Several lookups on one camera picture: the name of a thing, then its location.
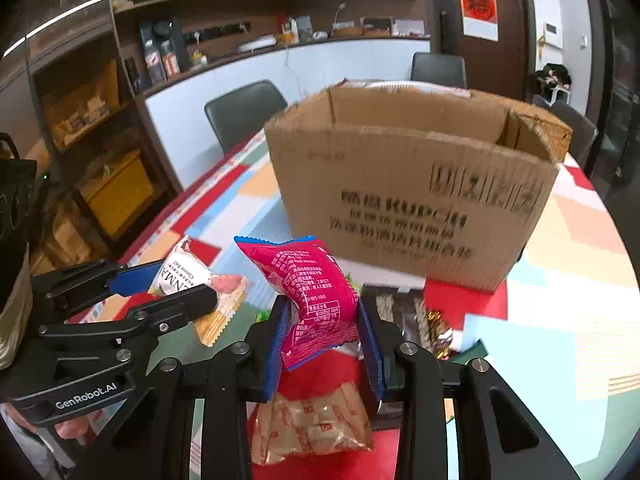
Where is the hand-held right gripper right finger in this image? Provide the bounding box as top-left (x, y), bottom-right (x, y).
top-left (356, 296), bottom-right (583, 480)

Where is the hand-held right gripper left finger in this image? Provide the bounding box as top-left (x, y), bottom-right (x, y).
top-left (62, 296), bottom-right (293, 480)

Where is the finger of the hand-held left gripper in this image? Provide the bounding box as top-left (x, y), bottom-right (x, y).
top-left (39, 284), bottom-right (220, 367)
top-left (32, 259), bottom-right (166, 319)

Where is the white orange snack packet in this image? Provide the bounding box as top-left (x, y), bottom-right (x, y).
top-left (147, 235), bottom-right (253, 347)

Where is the dark brown snack packet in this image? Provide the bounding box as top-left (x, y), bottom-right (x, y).
top-left (361, 284), bottom-right (453, 361)

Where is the pink snack packet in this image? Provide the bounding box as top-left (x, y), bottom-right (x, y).
top-left (234, 235), bottom-right (361, 372)

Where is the brown cardboard box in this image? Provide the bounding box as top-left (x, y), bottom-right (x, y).
top-left (264, 80), bottom-right (574, 293)

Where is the person's left hand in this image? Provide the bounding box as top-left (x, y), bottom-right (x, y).
top-left (52, 412), bottom-right (101, 444)

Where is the gold wrapped candy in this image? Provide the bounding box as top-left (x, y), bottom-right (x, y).
top-left (425, 310), bottom-right (466, 361)

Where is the beige snack packet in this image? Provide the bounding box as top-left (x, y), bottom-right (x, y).
top-left (250, 380), bottom-right (375, 467)

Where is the yellow storage box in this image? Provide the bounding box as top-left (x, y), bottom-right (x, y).
top-left (80, 150), bottom-right (156, 238)

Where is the dark green snack packet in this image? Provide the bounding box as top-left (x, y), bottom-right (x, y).
top-left (452, 339), bottom-right (488, 366)

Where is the colourful patchwork tablecloth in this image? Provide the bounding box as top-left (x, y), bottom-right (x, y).
top-left (65, 130), bottom-right (636, 480)

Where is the grey dining chair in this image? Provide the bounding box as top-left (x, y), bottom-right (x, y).
top-left (204, 80), bottom-right (288, 156)
top-left (532, 95), bottom-right (598, 168)
top-left (411, 52), bottom-right (467, 88)

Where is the black countertop appliance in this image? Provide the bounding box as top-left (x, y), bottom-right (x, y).
top-left (139, 17), bottom-right (191, 88)

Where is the tall wooden shelf unit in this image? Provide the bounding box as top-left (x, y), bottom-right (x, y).
top-left (0, 0), bottom-right (181, 286)

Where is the flat white tray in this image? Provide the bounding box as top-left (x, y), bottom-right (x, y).
top-left (237, 35), bottom-right (278, 54)

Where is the white counter cabinet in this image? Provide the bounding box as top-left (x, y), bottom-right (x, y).
top-left (135, 37), bottom-right (431, 161)

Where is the brown wooden door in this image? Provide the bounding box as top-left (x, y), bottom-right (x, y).
top-left (425, 0), bottom-right (531, 101)

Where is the white shoe rack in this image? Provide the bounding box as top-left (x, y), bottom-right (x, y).
top-left (532, 62), bottom-right (573, 106)

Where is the dark glass sliding door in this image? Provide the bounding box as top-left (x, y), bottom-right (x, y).
top-left (600, 0), bottom-right (640, 201)

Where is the white power cable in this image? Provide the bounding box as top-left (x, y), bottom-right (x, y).
top-left (285, 52), bottom-right (308, 101)

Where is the red white wall calendar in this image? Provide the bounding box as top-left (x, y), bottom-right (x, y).
top-left (457, 0), bottom-right (500, 42)

